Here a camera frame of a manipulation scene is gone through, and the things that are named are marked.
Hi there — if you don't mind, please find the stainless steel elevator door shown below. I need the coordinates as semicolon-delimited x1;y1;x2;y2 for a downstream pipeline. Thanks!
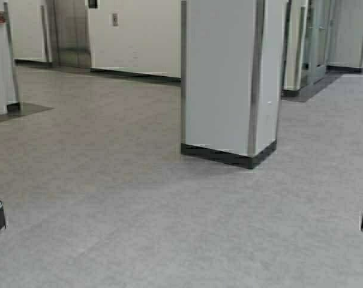
53;0;91;68

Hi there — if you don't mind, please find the elevator call button panel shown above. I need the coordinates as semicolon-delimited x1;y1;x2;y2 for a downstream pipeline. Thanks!
112;13;119;27

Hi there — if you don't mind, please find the white pillar with metal trim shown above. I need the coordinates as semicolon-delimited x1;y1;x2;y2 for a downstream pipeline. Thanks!
181;1;290;169

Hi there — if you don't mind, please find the black floor indicator display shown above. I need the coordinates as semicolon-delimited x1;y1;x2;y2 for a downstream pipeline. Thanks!
88;0;98;9

